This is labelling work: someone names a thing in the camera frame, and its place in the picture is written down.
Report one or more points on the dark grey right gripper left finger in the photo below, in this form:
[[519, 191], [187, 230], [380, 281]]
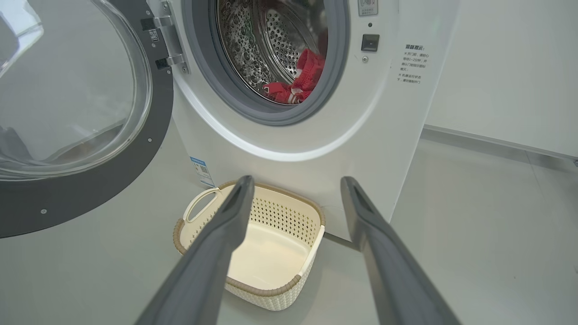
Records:
[[203, 271]]

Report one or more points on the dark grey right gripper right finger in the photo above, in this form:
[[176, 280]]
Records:
[[393, 271]]

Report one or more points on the washing machine door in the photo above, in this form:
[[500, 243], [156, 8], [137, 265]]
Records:
[[113, 180]]

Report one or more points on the red and white jersey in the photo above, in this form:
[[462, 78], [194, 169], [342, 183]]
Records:
[[307, 74]]

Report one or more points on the cream perforated laundry basket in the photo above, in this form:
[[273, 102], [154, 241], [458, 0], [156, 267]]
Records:
[[275, 253]]

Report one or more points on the white front-load washing machine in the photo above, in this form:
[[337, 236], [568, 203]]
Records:
[[361, 126]]

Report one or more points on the blue energy label sticker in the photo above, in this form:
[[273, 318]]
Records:
[[202, 171]]

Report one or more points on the white panel board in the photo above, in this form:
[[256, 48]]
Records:
[[510, 67]]

